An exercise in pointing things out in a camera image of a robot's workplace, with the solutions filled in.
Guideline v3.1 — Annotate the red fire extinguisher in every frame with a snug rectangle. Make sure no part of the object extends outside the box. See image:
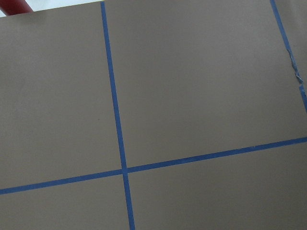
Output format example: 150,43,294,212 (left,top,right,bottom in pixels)
0,0,33,16

